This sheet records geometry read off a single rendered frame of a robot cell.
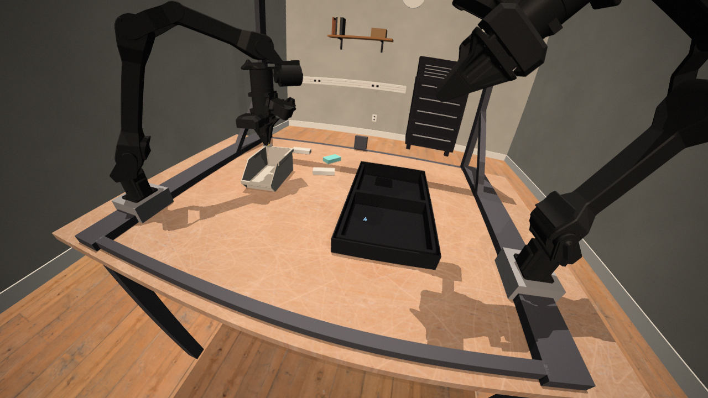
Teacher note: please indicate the black metal frame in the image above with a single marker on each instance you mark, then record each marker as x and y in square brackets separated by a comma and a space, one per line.
[478, 130]

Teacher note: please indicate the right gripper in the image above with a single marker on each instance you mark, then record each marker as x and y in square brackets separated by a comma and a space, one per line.
[263, 124]

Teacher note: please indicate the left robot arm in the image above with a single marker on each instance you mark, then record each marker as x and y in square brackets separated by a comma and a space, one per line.
[680, 121]

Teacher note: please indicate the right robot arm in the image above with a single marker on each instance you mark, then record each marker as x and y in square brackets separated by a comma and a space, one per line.
[135, 35]

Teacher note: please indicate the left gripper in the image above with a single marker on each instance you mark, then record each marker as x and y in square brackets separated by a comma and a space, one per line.
[513, 41]

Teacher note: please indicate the teal rectangular block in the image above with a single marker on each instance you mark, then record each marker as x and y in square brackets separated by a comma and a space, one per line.
[331, 158]

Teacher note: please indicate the white open-top bin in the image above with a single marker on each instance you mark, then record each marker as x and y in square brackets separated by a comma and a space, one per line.
[268, 167]

